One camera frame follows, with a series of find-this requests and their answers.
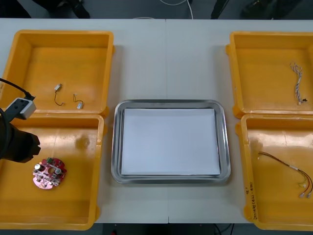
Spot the blue-white twisted wire harness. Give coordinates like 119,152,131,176
290,62,308,106

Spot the yellow-orange bin with handwriting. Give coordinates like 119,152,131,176
235,114,313,231

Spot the small metal solenoid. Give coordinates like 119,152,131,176
53,83,66,107
72,94,85,109

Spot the red and green-yellow wire harness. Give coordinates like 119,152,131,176
257,151,313,199

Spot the steel tray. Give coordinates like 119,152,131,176
111,99,231,185

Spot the round red circuit board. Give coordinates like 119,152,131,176
32,157,68,190

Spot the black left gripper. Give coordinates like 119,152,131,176
7,128,41,164

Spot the yellow-orange plastic bin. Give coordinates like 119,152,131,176
225,31,313,116
0,113,108,231
0,29,115,118

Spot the black stand leg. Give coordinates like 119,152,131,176
210,0,230,20

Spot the white paper sheet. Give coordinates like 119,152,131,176
121,108,222,176

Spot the white floor cable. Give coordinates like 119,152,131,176
159,0,194,20

